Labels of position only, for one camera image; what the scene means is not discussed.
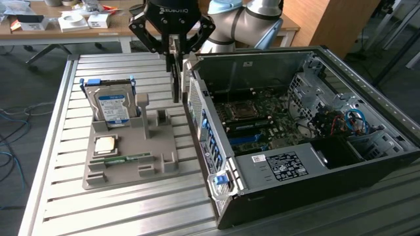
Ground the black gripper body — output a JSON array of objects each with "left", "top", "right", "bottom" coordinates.
[{"left": 146, "top": 0, "right": 202, "bottom": 54}]

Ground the graphics card with metal bracket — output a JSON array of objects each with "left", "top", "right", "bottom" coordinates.
[{"left": 168, "top": 35, "right": 184, "bottom": 103}]

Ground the wooden desk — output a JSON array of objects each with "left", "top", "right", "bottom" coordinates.
[
  {"left": 0, "top": 0, "right": 123, "bottom": 72},
  {"left": 120, "top": 0, "right": 302, "bottom": 54}
]

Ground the orange packet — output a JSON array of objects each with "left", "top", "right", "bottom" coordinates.
[{"left": 102, "top": 4, "right": 124, "bottom": 16}]

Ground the white labelled box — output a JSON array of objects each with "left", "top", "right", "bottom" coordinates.
[{"left": 87, "top": 14, "right": 111, "bottom": 29}]

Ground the white box with round hole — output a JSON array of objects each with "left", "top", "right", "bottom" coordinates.
[{"left": 58, "top": 13, "right": 91, "bottom": 33}]

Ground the black and white box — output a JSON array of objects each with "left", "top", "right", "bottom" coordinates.
[{"left": 15, "top": 14, "right": 50, "bottom": 31}]

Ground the hard disk in blue caddy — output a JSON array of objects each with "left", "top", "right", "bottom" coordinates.
[{"left": 80, "top": 75, "right": 143, "bottom": 128}]

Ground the CPU socket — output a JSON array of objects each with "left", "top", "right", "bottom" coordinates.
[{"left": 226, "top": 100, "right": 260, "bottom": 121}]

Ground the clear plastic bag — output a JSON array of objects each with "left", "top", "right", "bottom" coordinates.
[{"left": 0, "top": 0, "right": 38, "bottom": 18}]

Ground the wooden cabinet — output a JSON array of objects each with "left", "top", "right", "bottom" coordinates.
[{"left": 282, "top": 0, "right": 383, "bottom": 59}]

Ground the installed dark RAM stick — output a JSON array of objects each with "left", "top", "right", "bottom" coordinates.
[{"left": 226, "top": 118, "right": 274, "bottom": 133}]

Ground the green motherboard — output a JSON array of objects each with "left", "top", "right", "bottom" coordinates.
[{"left": 212, "top": 90, "right": 316, "bottom": 155}]

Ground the grey parts rack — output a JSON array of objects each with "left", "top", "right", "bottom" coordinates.
[{"left": 82, "top": 92, "right": 180, "bottom": 190}]

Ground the CPU chip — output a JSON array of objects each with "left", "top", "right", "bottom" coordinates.
[{"left": 94, "top": 136, "right": 118, "bottom": 155}]

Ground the green RAM stick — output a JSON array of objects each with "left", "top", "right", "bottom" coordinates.
[{"left": 90, "top": 152, "right": 152, "bottom": 165}]

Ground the grey power supply unit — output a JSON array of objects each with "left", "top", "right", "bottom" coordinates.
[{"left": 235, "top": 143, "right": 330, "bottom": 195}]

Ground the metal disk bay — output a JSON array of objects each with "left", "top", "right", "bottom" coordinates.
[{"left": 347, "top": 130, "right": 404, "bottom": 160}]

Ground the black open PC case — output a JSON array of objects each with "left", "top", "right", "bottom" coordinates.
[{"left": 179, "top": 45, "right": 420, "bottom": 231}]

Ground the white floor cable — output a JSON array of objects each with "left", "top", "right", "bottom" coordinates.
[{"left": 0, "top": 102, "right": 56, "bottom": 117}]

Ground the red wire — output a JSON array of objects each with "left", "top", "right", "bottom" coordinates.
[{"left": 331, "top": 115, "right": 348, "bottom": 135}]

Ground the blue data wire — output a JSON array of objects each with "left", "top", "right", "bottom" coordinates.
[{"left": 346, "top": 109, "right": 372, "bottom": 135}]

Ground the blue floor cable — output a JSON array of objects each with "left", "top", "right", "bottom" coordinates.
[{"left": 0, "top": 112, "right": 32, "bottom": 209}]

